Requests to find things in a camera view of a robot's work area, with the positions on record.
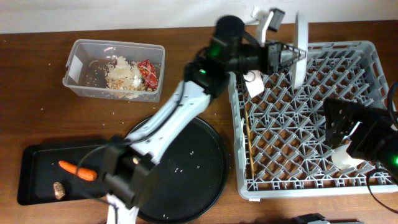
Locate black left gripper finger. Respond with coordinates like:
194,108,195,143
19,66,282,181
279,57,303,68
281,43,307,58

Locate grey plate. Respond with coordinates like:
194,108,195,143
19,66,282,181
290,11,308,90

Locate pink bowl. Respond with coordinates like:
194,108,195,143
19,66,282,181
243,70,265,98

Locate wooden chopstick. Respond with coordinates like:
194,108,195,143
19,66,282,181
244,104,255,178

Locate white plastic fork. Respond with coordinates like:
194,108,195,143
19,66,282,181
240,118,246,157

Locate red snack wrapper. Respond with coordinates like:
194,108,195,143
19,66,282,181
137,60,158,90

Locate rice and peanut shells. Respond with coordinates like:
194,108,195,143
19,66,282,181
105,56,158,99

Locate orange carrot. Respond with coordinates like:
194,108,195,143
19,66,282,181
58,161,97,182

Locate brown mushroom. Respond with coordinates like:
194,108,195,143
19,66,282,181
53,182,65,200

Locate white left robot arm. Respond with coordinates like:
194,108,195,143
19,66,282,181
99,16,308,223

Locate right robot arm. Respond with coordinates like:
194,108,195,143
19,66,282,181
323,82,397,191

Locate grey dishwasher rack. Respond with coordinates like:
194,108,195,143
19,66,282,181
228,40,397,200

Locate white cup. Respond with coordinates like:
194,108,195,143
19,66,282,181
331,144,364,170

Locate clear plastic bin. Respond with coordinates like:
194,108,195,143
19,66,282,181
63,39,165,103

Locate round black tray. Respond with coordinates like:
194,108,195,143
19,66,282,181
138,118,229,223

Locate rectangular black tray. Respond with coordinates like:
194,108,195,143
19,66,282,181
17,139,107,205

